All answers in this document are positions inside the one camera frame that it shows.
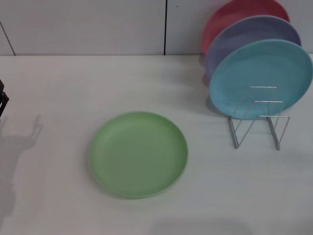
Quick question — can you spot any purple plastic plate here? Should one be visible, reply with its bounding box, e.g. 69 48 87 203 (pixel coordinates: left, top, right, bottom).
205 15 302 79

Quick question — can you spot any green plastic plate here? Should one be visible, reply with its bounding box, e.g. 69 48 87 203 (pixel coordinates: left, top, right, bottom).
88 111 189 199

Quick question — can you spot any silver wire plate rack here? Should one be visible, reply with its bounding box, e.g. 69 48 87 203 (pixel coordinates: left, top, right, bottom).
228 86 291 150

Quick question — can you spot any light blue plastic plate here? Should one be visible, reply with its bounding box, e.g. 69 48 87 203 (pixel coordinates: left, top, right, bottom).
209 38 313 120

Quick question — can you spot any red plastic plate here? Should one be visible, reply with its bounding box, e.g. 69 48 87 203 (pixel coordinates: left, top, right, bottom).
201 0 291 56

